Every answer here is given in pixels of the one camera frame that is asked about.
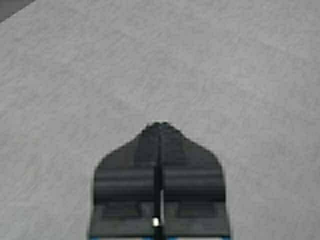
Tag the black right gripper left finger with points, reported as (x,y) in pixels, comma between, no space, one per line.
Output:
(124,191)

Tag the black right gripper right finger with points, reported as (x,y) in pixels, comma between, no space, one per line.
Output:
(191,189)

